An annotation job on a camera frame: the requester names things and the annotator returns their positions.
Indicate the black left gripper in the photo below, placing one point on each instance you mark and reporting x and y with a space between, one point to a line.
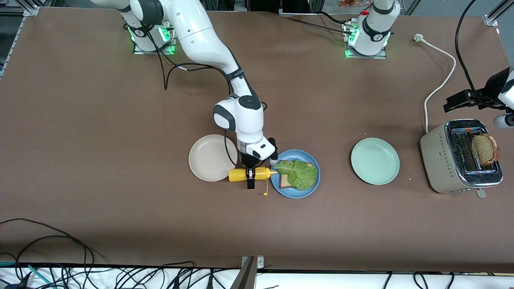
490 88

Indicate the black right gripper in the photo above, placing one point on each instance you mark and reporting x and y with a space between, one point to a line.
248 162

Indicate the yellow squeeze bottle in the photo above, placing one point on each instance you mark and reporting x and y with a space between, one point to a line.
239 175

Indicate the brown bread slice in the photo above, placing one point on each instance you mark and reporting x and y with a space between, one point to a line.
485 149
284 182

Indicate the green lettuce leaf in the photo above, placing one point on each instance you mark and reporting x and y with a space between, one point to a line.
301 176

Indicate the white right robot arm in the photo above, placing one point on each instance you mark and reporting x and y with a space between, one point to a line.
200 36

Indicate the blue round plate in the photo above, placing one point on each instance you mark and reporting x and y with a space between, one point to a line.
295 194

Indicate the beige round plate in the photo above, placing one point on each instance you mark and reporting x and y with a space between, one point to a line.
204 158

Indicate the light green round plate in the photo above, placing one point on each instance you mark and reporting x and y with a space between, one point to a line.
375 161

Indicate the beige chrome toaster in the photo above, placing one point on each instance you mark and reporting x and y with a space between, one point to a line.
439 160

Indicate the orange background object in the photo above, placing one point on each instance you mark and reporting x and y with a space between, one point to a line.
353 3

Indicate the aluminium frame profile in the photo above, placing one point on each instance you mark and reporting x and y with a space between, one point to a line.
492 19
31 10

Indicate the aluminium table bracket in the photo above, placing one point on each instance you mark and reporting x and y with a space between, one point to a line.
247 277

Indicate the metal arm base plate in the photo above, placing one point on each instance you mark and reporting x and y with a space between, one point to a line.
173 44
365 57

